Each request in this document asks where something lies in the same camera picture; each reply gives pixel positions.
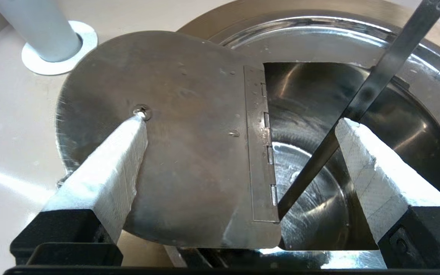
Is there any steel ladle hooked handle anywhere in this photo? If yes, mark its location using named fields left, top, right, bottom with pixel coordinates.
left=277, top=0, right=440, bottom=220

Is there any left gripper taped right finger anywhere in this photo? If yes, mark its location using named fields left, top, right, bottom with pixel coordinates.
left=335, top=118, right=440, bottom=269

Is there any hinged steel lid black knob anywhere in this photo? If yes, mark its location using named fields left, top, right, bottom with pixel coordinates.
left=55, top=10, right=440, bottom=275

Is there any white pole base flange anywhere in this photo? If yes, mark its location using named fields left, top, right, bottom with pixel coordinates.
left=21, top=21, right=99, bottom=76

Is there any steel soup pot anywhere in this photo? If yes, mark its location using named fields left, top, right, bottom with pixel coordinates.
left=264, top=63, right=440, bottom=251

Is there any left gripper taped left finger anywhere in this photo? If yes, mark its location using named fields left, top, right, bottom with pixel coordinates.
left=10, top=114, right=148, bottom=267

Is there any grey white support pole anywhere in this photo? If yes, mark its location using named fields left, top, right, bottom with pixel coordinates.
left=0, top=0, right=83, bottom=63

